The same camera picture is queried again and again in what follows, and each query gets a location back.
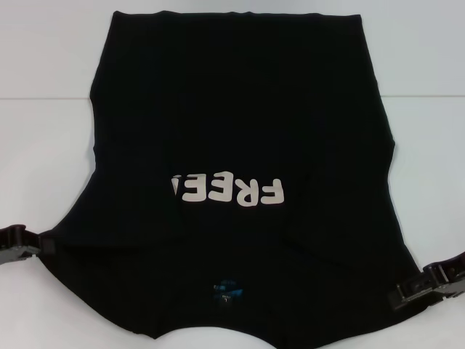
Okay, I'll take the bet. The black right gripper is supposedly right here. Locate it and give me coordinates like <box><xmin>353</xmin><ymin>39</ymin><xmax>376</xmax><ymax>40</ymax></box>
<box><xmin>387</xmin><ymin>250</ymin><xmax>465</xmax><ymax>312</ymax></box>

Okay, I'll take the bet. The black shirt with FREE print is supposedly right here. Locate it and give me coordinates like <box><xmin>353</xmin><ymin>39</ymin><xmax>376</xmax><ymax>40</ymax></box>
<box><xmin>39</xmin><ymin>10</ymin><xmax>429</xmax><ymax>341</ymax></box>

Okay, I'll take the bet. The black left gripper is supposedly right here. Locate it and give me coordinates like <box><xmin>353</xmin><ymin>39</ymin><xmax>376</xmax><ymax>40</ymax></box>
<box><xmin>0</xmin><ymin>224</ymin><xmax>58</xmax><ymax>266</ymax></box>

